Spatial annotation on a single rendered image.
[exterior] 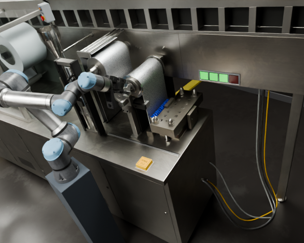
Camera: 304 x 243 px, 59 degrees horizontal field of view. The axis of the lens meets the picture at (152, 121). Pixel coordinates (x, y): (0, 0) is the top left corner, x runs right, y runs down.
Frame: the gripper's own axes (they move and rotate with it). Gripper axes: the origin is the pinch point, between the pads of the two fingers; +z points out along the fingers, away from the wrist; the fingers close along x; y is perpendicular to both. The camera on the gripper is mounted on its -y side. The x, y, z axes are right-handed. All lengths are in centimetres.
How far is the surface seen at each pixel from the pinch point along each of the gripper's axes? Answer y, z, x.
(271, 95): 32, 225, -41
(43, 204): -121, 47, 113
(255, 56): 31, 21, -59
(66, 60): 11.5, -18.9, 33.3
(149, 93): 2.7, 11.3, -6.6
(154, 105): -4.2, 19.4, -6.6
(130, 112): -10.4, 5.9, 0.7
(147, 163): -36.1, 4.4, -19.1
